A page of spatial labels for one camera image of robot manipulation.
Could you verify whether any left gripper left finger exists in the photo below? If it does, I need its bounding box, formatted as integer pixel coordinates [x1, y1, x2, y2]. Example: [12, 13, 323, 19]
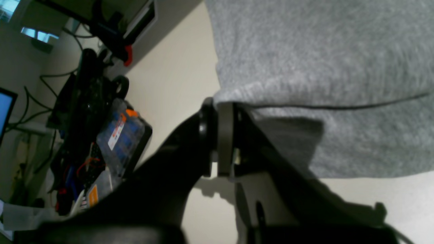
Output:
[22, 97, 216, 244]

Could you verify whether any grey T-shirt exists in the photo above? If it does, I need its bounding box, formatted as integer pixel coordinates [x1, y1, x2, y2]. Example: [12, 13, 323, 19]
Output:
[205, 0, 434, 178]

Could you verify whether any computer monitor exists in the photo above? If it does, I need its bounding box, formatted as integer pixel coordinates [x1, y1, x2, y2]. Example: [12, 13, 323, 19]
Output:
[0, 88, 18, 145]

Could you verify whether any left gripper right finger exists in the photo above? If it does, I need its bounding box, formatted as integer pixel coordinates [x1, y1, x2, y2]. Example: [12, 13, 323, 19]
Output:
[217, 103, 411, 244]

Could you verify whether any clear parts organizer box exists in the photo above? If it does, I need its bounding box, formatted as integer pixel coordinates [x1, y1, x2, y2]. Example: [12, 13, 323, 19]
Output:
[69, 99, 153, 217]

